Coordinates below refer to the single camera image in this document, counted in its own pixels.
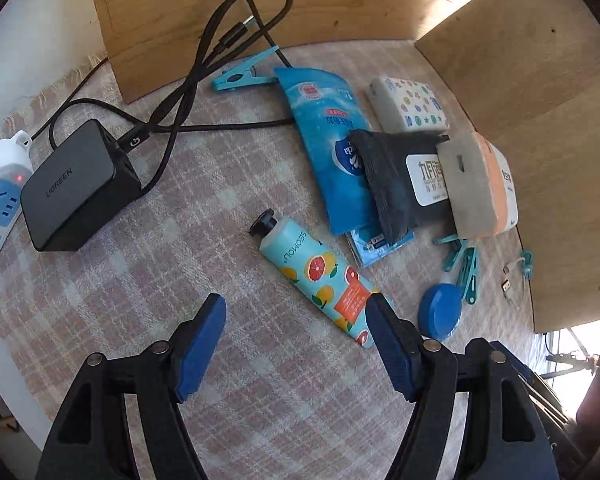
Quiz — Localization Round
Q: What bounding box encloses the small blue wipes packet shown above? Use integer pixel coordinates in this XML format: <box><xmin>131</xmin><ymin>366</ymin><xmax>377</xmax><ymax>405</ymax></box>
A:
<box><xmin>346</xmin><ymin>223</ymin><xmax>415</xmax><ymax>268</ymax></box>

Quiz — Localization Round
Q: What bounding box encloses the teal clothespin on board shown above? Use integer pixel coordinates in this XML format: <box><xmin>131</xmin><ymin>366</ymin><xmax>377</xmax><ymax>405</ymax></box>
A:
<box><xmin>211</xmin><ymin>44</ymin><xmax>279</xmax><ymax>92</ymax></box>

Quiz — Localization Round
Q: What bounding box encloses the white USB cable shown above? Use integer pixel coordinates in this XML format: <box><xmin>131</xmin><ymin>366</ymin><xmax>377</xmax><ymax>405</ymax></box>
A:
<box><xmin>500</xmin><ymin>257</ymin><xmax>527</xmax><ymax>311</ymax></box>

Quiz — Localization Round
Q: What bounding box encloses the black wet wipes pack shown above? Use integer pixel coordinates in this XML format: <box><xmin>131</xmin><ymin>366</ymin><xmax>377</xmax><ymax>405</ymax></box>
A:
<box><xmin>350</xmin><ymin>129</ymin><xmax>452</xmax><ymax>245</ymax></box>

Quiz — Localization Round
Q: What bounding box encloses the teal clothespin of pair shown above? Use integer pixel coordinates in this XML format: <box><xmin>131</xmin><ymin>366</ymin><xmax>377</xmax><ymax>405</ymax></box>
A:
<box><xmin>456</xmin><ymin>247</ymin><xmax>479</xmax><ymax>306</ymax></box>
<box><xmin>434</xmin><ymin>234</ymin><xmax>468</xmax><ymax>273</ymax></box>

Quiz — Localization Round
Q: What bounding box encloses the blue wet wipes pack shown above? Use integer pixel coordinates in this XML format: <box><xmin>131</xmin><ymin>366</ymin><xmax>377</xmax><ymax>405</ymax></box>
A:
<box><xmin>275</xmin><ymin>67</ymin><xmax>377</xmax><ymax>236</ymax></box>

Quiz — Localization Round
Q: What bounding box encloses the black tripod stand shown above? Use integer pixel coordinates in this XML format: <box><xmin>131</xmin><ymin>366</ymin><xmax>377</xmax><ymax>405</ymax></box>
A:
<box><xmin>541</xmin><ymin>327</ymin><xmax>598</xmax><ymax>380</ymax></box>

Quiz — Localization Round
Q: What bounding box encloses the teal cable clip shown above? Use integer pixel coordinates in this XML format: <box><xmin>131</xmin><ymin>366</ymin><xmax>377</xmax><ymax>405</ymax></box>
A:
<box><xmin>520</xmin><ymin>250</ymin><xmax>534</xmax><ymax>280</ymax></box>

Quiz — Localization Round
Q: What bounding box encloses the white patterned tissue pack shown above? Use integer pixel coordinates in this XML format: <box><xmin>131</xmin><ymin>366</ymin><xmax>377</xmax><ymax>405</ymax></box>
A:
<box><xmin>366</xmin><ymin>75</ymin><xmax>450</xmax><ymax>133</ymax></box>

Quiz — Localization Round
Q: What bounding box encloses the teal clothespin left of pair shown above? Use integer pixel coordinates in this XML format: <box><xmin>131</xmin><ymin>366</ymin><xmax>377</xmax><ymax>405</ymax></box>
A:
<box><xmin>434</xmin><ymin>234</ymin><xmax>468</xmax><ymax>273</ymax></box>

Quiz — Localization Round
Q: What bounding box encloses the fruit print hand cream tube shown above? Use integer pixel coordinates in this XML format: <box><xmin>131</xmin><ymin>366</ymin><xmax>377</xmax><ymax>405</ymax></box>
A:
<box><xmin>249</xmin><ymin>209</ymin><xmax>377</xmax><ymax>349</ymax></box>

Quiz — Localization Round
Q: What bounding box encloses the pink plaid tablecloth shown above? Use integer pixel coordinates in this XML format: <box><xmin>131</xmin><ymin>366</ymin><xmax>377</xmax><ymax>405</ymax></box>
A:
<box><xmin>0</xmin><ymin>41</ymin><xmax>544</xmax><ymax>479</ymax></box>

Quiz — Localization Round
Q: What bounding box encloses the black charger adapter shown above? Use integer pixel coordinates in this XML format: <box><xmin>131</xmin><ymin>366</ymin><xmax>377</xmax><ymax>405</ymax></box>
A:
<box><xmin>21</xmin><ymin>119</ymin><xmax>142</xmax><ymax>252</ymax></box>

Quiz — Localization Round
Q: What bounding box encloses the white blue power strip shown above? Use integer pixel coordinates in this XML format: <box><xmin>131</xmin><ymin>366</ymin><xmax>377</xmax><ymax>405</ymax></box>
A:
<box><xmin>0</xmin><ymin>130</ymin><xmax>33</xmax><ymax>252</ymax></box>

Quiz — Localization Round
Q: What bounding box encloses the orange white tissue pack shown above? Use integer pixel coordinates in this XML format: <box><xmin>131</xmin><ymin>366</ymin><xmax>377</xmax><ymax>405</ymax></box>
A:
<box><xmin>437</xmin><ymin>131</ymin><xmax>519</xmax><ymax>238</ymax></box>

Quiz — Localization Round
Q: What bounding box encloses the black power cable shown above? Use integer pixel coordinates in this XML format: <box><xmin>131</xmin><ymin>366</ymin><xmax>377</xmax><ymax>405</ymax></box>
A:
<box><xmin>29</xmin><ymin>0</ymin><xmax>297</xmax><ymax>196</ymax></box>

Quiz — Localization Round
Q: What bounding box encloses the teal clothespin right of pair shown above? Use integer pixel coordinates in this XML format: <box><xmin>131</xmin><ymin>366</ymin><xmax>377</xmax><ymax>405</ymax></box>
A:
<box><xmin>456</xmin><ymin>247</ymin><xmax>479</xmax><ymax>306</ymax></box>

